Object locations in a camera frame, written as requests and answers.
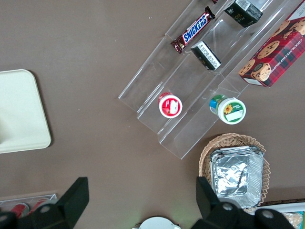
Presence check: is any red lid cup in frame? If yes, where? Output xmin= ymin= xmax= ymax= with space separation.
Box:
xmin=158 ymin=91 xmax=183 ymax=119

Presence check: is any clear cracker bag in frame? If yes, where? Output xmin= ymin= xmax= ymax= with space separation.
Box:
xmin=283 ymin=211 xmax=301 ymax=229

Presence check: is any clear acrylic bottle rack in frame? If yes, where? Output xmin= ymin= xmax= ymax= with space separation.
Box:
xmin=0 ymin=190 xmax=59 ymax=217

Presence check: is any light wicker basket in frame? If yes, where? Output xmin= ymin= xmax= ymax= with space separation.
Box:
xmin=198 ymin=133 xmax=271 ymax=215

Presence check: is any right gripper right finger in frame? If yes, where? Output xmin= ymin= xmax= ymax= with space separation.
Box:
xmin=193 ymin=176 xmax=290 ymax=229

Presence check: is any clear acrylic stepped riser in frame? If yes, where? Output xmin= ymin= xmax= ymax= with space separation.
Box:
xmin=118 ymin=0 xmax=305 ymax=160

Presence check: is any red cola bottle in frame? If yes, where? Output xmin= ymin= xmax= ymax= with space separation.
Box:
xmin=30 ymin=197 xmax=52 ymax=211
xmin=10 ymin=202 xmax=31 ymax=218

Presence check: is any white snack bin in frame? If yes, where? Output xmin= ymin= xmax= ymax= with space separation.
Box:
xmin=255 ymin=202 xmax=305 ymax=229

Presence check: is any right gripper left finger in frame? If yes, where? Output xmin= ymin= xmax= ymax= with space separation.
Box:
xmin=0 ymin=176 xmax=90 ymax=229

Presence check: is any red tartan cookie box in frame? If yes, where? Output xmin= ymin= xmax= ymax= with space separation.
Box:
xmin=238 ymin=3 xmax=305 ymax=88

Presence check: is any cream plastic tray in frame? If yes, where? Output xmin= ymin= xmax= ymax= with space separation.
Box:
xmin=0 ymin=69 xmax=52 ymax=155

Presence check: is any green lid cup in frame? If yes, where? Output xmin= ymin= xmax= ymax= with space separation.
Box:
xmin=209 ymin=94 xmax=247 ymax=125

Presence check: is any stack of foil trays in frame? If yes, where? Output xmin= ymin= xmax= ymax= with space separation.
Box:
xmin=209 ymin=146 xmax=265 ymax=208

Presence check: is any small black box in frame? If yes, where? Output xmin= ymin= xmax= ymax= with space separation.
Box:
xmin=224 ymin=0 xmax=264 ymax=29
xmin=190 ymin=40 xmax=222 ymax=72

